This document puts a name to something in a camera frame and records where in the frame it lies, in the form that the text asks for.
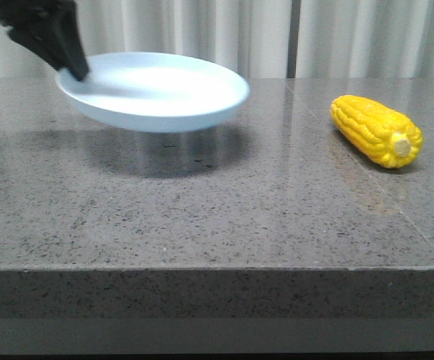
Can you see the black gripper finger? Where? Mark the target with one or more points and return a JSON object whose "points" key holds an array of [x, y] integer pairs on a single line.
{"points": [[63, 16], [33, 43]]}

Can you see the light blue round plate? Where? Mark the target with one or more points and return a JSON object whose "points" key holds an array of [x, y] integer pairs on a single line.
{"points": [[155, 92]]}

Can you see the yellow corn cob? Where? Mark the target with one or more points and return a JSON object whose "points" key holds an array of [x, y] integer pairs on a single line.
{"points": [[387, 137]]}

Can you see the white pleated curtain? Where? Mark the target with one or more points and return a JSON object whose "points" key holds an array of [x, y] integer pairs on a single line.
{"points": [[272, 39]]}

